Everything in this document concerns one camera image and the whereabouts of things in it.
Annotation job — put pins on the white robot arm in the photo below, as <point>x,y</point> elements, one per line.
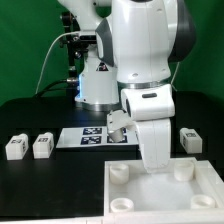
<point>126,69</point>

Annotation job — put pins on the white sheet with AprilTags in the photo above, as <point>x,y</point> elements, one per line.
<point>92,136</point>

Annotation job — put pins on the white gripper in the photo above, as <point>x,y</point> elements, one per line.
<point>150,111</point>

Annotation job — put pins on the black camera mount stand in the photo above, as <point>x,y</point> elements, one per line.
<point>76,42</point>

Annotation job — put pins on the white square table top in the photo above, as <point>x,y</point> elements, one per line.
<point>188,191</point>

